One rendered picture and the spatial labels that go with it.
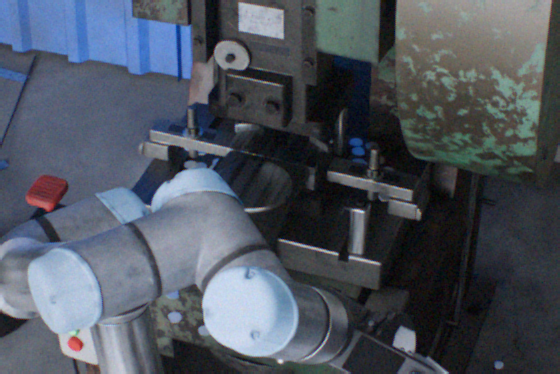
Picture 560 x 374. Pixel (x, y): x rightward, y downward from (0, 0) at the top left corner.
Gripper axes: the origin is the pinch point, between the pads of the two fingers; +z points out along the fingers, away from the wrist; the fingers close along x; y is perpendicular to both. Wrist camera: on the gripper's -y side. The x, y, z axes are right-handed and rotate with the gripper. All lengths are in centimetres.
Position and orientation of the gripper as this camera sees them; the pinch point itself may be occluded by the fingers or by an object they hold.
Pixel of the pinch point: (409, 356)
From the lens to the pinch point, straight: 140.0
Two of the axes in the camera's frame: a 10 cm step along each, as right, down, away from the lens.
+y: -7.4, -4.2, 5.2
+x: -4.8, 8.8, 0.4
